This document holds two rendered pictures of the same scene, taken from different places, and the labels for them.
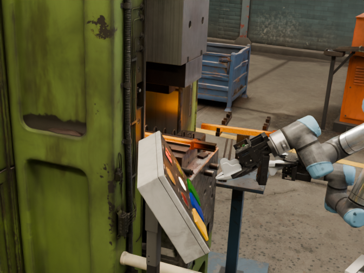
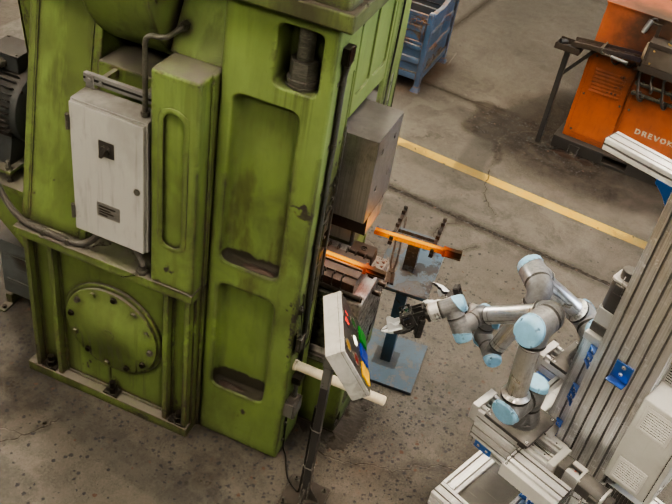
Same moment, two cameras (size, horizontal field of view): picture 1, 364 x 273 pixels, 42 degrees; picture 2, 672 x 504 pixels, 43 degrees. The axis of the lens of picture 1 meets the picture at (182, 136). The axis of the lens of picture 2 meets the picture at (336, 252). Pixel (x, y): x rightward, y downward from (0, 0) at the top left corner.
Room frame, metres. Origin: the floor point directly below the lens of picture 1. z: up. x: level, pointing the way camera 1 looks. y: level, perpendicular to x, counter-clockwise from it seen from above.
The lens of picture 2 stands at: (-1.15, 0.28, 3.49)
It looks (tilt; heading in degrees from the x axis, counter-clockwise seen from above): 39 degrees down; 357
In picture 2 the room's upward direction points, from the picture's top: 10 degrees clockwise
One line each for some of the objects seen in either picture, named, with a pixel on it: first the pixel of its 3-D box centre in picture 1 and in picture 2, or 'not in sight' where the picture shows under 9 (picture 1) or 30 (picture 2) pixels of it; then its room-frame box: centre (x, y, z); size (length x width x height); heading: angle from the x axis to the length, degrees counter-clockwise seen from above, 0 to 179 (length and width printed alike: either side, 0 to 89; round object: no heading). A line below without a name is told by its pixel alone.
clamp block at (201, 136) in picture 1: (190, 140); (362, 253); (2.02, -0.04, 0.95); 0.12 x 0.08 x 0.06; 70
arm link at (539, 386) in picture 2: not in sight; (531, 391); (1.24, -0.75, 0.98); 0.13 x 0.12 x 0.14; 136
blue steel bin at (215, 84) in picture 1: (198, 71); (379, 20); (6.10, -0.18, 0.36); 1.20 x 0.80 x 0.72; 68
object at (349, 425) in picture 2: not in sight; (341, 415); (1.82, -0.08, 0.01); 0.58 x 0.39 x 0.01; 160
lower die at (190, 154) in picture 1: (144, 145); (319, 261); (1.90, 0.16, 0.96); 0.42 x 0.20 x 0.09; 70
